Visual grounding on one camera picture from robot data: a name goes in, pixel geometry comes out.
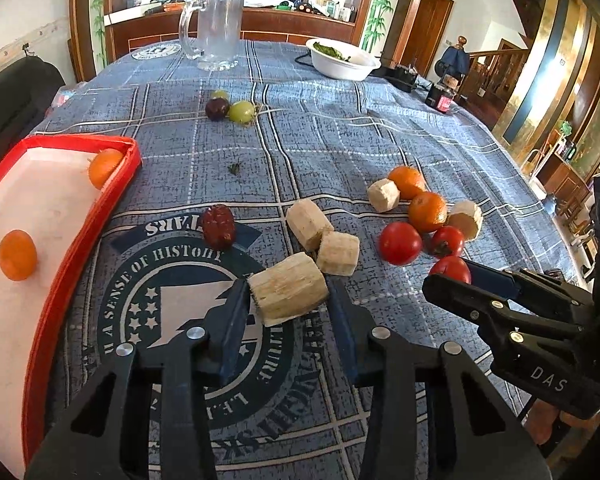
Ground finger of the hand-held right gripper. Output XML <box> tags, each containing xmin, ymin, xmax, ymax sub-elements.
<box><xmin>422</xmin><ymin>274</ymin><xmax>583</xmax><ymax>361</ymax></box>
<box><xmin>460</xmin><ymin>258</ymin><xmax>595</xmax><ymax>313</ymax></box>

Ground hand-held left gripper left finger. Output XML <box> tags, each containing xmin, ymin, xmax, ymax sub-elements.
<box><xmin>25</xmin><ymin>277</ymin><xmax>253</xmax><ymax>480</ymax></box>

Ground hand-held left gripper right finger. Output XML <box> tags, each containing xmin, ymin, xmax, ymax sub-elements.
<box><xmin>327</xmin><ymin>277</ymin><xmax>553</xmax><ymax>480</ymax></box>

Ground red tomato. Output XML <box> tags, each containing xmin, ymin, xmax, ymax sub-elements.
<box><xmin>378</xmin><ymin>221</ymin><xmax>424</xmax><ymax>267</ymax></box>
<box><xmin>426</xmin><ymin>225</ymin><xmax>466</xmax><ymax>259</ymax></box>
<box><xmin>428</xmin><ymin>256</ymin><xmax>472</xmax><ymax>286</ymax></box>

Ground wooden block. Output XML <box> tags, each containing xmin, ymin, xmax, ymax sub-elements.
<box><xmin>316</xmin><ymin>231</ymin><xmax>361</xmax><ymax>277</ymax></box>

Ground orange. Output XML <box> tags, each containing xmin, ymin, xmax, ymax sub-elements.
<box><xmin>388</xmin><ymin>165</ymin><xmax>427</xmax><ymax>200</ymax></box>
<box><xmin>87</xmin><ymin>147</ymin><xmax>126</xmax><ymax>191</ymax></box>
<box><xmin>0</xmin><ymin>230</ymin><xmax>38</xmax><ymax>282</ymax></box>
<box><xmin>408</xmin><ymin>191</ymin><xmax>448</xmax><ymax>233</ymax></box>

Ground red rimmed white tray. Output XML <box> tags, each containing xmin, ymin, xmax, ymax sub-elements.
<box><xmin>0</xmin><ymin>135</ymin><xmax>143</xmax><ymax>466</ymax></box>

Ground person's right hand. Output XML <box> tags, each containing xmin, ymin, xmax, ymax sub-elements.
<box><xmin>524</xmin><ymin>397</ymin><xmax>566</xmax><ymax>443</ymax></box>

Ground red date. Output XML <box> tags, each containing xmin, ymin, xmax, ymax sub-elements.
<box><xmin>201</xmin><ymin>204</ymin><xmax>237</xmax><ymax>250</ymax></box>

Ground wooden side cabinet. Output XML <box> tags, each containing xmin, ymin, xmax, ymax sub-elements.
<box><xmin>535</xmin><ymin>152</ymin><xmax>593</xmax><ymax>221</ymax></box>

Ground blue plaid tablecloth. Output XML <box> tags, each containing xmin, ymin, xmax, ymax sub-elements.
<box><xmin>30</xmin><ymin>37</ymin><xmax>581</xmax><ymax>480</ymax></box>

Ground dark jar with red label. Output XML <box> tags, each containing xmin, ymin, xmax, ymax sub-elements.
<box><xmin>425</xmin><ymin>74</ymin><xmax>460</xmax><ymax>113</ymax></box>

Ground wooden stair railing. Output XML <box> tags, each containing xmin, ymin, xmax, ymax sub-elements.
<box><xmin>462</xmin><ymin>35</ymin><xmax>531</xmax><ymax>111</ymax></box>

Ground large green grape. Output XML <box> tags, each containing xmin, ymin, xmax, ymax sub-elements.
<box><xmin>228</xmin><ymin>100</ymin><xmax>257</xmax><ymax>125</ymax></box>

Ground purple grape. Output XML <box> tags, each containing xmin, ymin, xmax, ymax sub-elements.
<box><xmin>205</xmin><ymin>97</ymin><xmax>231</xmax><ymax>122</ymax></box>

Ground dark blue cloth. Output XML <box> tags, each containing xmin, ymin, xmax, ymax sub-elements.
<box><xmin>439</xmin><ymin>45</ymin><xmax>472</xmax><ymax>76</ymax></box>

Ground white bowl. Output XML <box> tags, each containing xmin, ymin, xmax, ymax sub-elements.
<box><xmin>305</xmin><ymin>37</ymin><xmax>382</xmax><ymax>81</ymax></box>

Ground wooden door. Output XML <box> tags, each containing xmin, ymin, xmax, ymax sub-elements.
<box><xmin>410</xmin><ymin>0</ymin><xmax>455</xmax><ymax>58</ymax></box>

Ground leafy greens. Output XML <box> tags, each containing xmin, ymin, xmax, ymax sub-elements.
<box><xmin>312</xmin><ymin>41</ymin><xmax>353</xmax><ymax>62</ymax></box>

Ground plastic snack packaging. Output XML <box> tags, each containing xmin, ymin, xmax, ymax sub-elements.
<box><xmin>50</xmin><ymin>82</ymin><xmax>88</xmax><ymax>108</ymax></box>

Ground clear glass mug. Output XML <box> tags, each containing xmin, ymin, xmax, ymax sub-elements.
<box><xmin>178</xmin><ymin>0</ymin><xmax>244</xmax><ymax>72</ymax></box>

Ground wooden counter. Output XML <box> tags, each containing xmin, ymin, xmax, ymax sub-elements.
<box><xmin>102</xmin><ymin>2</ymin><xmax>361</xmax><ymax>63</ymax></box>

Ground black sofa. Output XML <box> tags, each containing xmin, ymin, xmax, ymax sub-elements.
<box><xmin>0</xmin><ymin>55</ymin><xmax>67</xmax><ymax>181</ymax></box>

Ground row of counter clutter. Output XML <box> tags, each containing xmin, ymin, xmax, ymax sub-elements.
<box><xmin>140</xmin><ymin>0</ymin><xmax>358</xmax><ymax>23</ymax></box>

